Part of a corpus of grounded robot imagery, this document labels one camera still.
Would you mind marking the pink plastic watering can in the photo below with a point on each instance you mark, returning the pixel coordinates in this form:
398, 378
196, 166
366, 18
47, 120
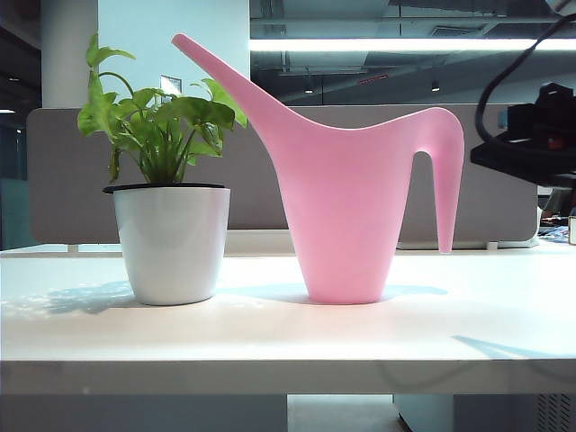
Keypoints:
351, 202

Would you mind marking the white plant pot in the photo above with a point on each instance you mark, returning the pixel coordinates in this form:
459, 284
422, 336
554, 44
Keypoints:
171, 247

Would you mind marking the green leafy plant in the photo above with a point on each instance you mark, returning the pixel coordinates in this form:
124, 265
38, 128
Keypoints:
157, 135

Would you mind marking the grey desk partition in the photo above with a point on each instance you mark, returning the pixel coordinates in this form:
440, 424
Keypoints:
256, 189

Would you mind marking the paper sign on pillar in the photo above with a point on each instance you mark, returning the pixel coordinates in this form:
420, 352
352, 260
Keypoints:
172, 83

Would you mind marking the wide white partition foot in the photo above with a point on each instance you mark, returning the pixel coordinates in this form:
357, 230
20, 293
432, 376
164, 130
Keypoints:
472, 245

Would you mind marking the long ceiling light strip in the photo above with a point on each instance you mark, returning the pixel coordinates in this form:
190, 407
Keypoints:
405, 44

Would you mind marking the small white partition foot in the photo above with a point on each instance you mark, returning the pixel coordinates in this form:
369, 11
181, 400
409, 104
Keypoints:
73, 248

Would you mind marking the small tan box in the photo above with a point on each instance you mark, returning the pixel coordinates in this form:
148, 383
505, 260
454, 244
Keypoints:
572, 229

